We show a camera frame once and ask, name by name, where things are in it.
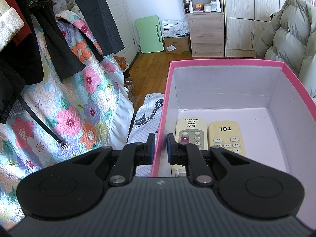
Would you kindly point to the black jacket with white piping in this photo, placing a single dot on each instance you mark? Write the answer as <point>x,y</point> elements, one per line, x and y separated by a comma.
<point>17,66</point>

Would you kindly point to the pink cardboard box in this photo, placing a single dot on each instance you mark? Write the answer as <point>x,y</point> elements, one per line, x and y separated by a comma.
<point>222,86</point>

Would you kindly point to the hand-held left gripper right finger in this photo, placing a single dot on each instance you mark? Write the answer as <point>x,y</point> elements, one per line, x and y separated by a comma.
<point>169,149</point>

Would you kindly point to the floral quilt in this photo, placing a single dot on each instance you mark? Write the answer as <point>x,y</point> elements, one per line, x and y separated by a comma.
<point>81,108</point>

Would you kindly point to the orange printed bag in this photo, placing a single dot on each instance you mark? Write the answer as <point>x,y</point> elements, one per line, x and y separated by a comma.
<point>121,61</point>

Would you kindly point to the white tissue pack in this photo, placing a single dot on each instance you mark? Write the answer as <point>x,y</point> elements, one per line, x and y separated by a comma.
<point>175,27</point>

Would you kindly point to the wooden shelf unit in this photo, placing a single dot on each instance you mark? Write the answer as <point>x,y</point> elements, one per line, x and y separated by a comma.
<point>205,34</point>

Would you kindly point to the cream remote with pink button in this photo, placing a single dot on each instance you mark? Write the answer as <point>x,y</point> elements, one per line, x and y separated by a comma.
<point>191,130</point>

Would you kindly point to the black cardigan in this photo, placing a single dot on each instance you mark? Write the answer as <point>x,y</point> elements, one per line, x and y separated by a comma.
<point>61,54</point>

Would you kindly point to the red garment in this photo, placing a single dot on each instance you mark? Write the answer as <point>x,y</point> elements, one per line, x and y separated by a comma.
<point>21,19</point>

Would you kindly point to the cream remote with grey buttons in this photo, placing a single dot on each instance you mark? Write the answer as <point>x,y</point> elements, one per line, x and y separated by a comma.
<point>226,133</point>

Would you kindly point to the small brown carton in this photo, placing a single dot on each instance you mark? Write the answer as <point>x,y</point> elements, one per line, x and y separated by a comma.
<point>129,85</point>

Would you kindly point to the grey puffer jacket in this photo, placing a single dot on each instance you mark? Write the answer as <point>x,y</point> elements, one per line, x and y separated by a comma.
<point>288,42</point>

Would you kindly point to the white door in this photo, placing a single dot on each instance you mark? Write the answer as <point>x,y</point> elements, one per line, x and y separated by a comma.
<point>126,17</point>

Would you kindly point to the brown cardboard box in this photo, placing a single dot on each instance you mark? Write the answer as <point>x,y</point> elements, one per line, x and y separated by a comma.
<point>177,45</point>

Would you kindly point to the green folding table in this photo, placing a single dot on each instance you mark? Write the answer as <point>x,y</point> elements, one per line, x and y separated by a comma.
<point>149,34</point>

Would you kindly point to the white bed skirt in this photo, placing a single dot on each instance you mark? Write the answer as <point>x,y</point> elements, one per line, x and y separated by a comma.
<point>121,103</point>

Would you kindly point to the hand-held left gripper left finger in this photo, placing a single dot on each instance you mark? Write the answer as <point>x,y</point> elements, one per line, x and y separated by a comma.
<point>153,149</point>

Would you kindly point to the cream fleece-cuffed coat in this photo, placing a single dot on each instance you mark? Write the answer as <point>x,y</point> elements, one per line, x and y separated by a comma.
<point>8,27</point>

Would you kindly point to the black belt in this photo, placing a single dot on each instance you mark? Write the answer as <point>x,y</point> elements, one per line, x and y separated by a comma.
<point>42,128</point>

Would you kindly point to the black cosmetic bottle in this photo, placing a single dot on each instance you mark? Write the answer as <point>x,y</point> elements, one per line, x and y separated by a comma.
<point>187,6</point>

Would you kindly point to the light wooden wardrobe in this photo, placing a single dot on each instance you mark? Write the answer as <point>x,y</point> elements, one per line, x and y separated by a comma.
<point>246,17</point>

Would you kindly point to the white cream jar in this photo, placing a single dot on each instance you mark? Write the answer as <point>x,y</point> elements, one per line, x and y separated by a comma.
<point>207,7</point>

